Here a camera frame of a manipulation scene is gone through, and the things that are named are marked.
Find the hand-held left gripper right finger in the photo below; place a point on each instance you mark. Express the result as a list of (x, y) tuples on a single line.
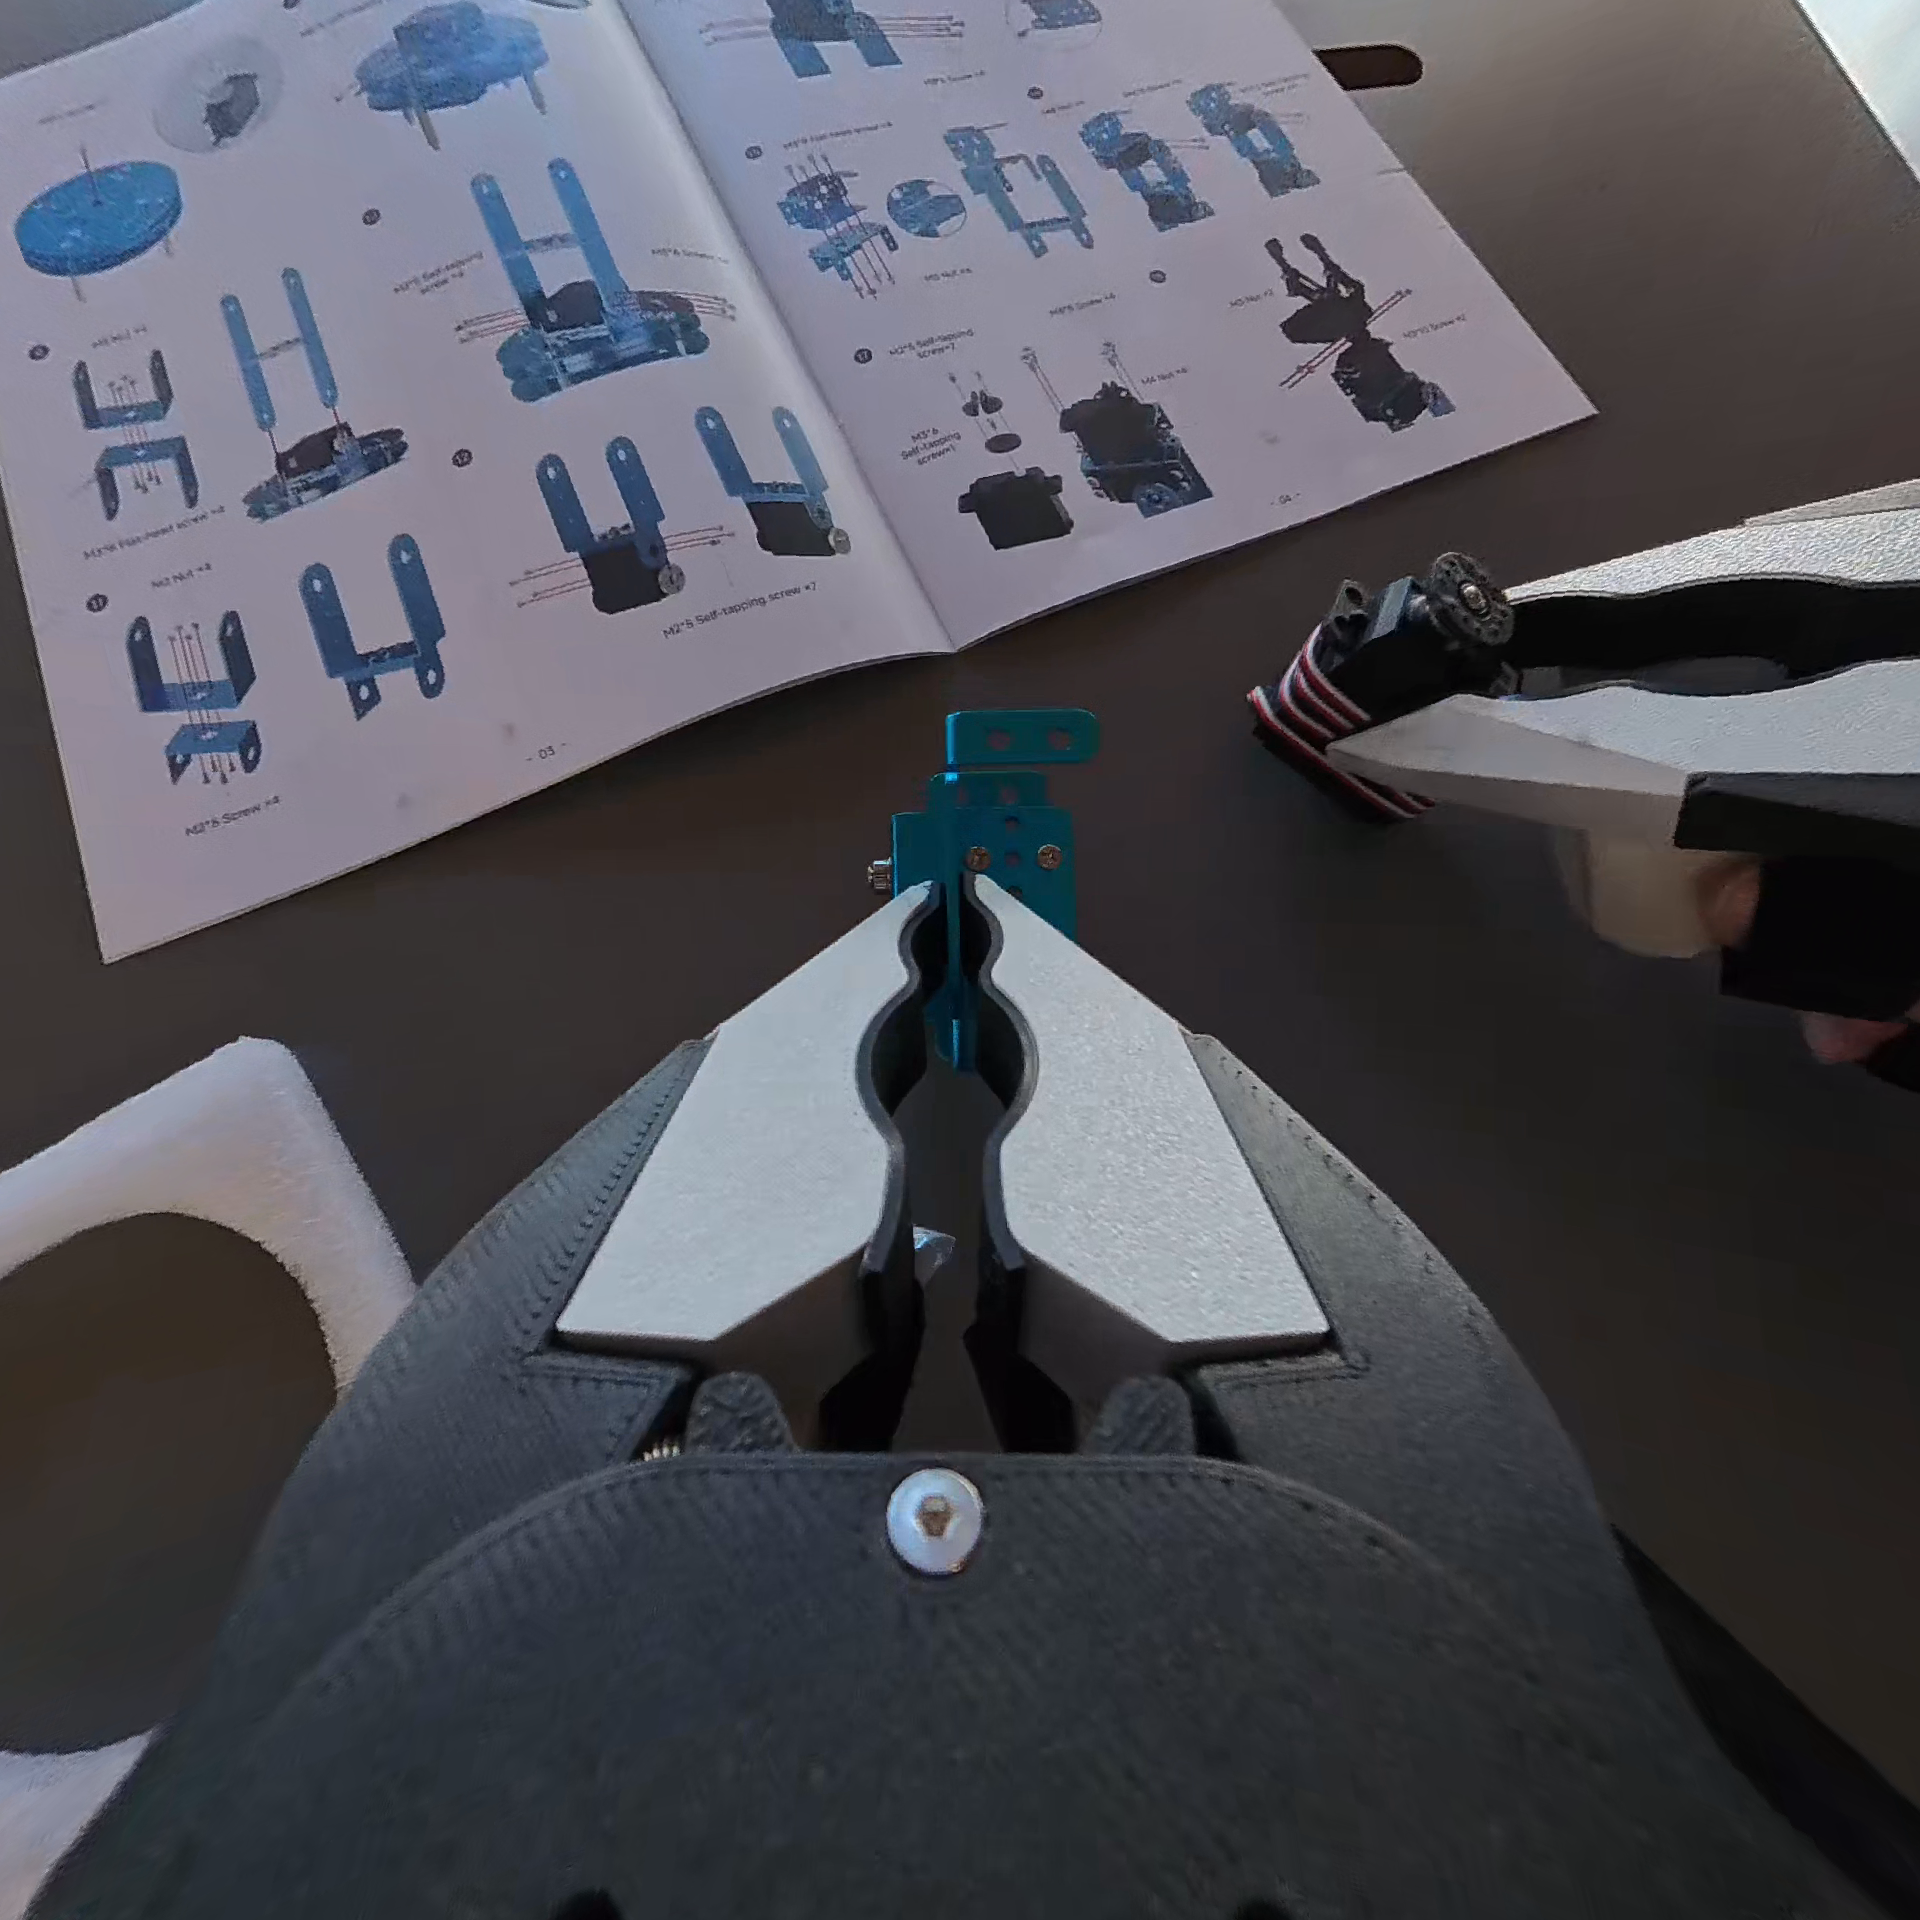
[(1155, 1200)]

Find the blue metal bracket assembly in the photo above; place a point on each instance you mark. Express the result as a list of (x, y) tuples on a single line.
[(1035, 832)]

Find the white foam square with hole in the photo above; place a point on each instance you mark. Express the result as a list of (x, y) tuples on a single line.
[(300, 1154)]

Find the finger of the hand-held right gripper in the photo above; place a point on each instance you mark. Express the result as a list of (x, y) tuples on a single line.
[(1723, 562), (1651, 733)]

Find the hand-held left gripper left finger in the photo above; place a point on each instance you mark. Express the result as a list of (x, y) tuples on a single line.
[(733, 1200)]

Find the dark desk with wooden edge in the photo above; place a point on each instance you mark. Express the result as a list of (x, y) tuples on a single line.
[(1348, 1200)]

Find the open instruction booklet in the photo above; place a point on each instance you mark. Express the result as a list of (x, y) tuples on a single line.
[(420, 494)]

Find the person's right hand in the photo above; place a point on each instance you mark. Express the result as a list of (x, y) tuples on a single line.
[(1860, 1037)]

